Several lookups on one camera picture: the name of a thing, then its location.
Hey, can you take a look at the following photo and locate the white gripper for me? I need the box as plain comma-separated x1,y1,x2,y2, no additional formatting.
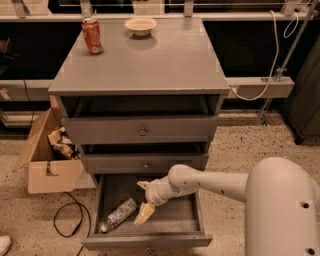
134,176,178,225

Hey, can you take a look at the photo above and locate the grey top drawer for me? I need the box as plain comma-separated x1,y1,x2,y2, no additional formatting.
62,115,217,145

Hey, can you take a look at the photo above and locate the grey bottom drawer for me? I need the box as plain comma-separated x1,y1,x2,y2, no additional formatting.
82,174,212,251

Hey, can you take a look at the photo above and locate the dark grey side cabinet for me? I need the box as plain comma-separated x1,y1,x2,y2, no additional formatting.
283,36,320,145

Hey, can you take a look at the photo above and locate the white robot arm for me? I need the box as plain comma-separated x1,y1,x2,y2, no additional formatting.
134,157,320,256

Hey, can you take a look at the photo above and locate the black floor cable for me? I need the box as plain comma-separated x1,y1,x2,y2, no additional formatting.
53,191,92,256

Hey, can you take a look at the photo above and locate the white ceramic bowl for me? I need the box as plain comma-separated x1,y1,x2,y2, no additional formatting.
125,17,157,37

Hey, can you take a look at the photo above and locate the open cardboard box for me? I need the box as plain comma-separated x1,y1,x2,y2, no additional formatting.
13,96,84,194

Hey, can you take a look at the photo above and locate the crumpled packaging in box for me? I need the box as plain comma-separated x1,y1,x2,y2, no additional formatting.
48,127,77,160

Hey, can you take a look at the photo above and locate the grey drawer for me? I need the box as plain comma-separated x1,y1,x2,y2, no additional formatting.
62,115,217,145
82,174,212,251
81,142,208,174

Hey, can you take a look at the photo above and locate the orange soda can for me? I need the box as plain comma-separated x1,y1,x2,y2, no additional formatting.
82,17,104,54

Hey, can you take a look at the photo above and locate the grey drawer cabinet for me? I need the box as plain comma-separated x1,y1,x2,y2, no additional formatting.
48,17,230,183

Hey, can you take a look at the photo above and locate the clear plastic water bottle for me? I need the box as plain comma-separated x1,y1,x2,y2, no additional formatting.
100,198,137,233

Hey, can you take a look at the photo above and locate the white shoe tip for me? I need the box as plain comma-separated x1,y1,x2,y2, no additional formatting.
0,236,11,256

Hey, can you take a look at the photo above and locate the grey middle drawer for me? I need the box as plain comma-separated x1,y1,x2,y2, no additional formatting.
81,142,208,174

